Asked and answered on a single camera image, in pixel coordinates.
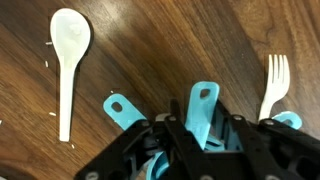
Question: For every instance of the white plastic fork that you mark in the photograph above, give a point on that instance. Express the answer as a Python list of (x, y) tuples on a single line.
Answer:
[(278, 82)]

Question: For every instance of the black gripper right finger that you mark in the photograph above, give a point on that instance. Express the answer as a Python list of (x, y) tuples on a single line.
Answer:
[(269, 150)]

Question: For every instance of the white plastic spoon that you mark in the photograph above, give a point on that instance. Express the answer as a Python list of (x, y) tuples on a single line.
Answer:
[(71, 36)]

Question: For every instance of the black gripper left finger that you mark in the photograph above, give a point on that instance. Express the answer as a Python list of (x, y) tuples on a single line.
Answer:
[(125, 157)]

